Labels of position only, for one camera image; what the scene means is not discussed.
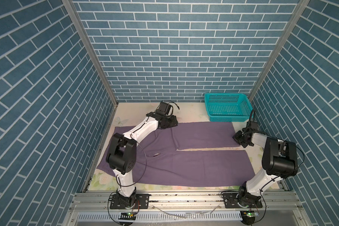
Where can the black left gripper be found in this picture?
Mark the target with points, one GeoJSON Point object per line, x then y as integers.
{"type": "Point", "coordinates": [173, 122]}

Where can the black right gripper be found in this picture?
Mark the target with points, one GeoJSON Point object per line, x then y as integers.
{"type": "Point", "coordinates": [236, 137]}

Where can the purple trousers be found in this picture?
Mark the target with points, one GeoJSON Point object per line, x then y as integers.
{"type": "Point", "coordinates": [194, 154]}

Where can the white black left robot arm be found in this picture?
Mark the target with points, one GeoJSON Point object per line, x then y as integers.
{"type": "Point", "coordinates": [122, 154]}

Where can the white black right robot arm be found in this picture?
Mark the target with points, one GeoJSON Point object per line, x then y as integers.
{"type": "Point", "coordinates": [279, 161]}

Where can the teal plastic basket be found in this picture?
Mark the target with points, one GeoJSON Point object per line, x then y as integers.
{"type": "Point", "coordinates": [227, 107]}

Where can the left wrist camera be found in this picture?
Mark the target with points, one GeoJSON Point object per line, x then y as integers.
{"type": "Point", "coordinates": [164, 108]}

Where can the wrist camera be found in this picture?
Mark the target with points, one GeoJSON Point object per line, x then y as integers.
{"type": "Point", "coordinates": [253, 126]}
{"type": "Point", "coordinates": [164, 108]}

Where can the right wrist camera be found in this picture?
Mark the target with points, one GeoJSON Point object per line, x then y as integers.
{"type": "Point", "coordinates": [253, 126]}

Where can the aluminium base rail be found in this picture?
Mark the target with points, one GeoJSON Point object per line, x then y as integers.
{"type": "Point", "coordinates": [201, 200]}

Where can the white slotted cable duct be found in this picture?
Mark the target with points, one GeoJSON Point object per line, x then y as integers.
{"type": "Point", "coordinates": [157, 216]}

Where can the right aluminium corner post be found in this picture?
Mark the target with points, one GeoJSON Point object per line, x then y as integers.
{"type": "Point", "coordinates": [298, 11]}

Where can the aluminium corner post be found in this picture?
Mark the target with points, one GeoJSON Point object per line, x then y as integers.
{"type": "Point", "coordinates": [298, 11]}
{"type": "Point", "coordinates": [74, 16]}

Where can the left aluminium corner post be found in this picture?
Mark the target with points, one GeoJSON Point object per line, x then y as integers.
{"type": "Point", "coordinates": [74, 16]}

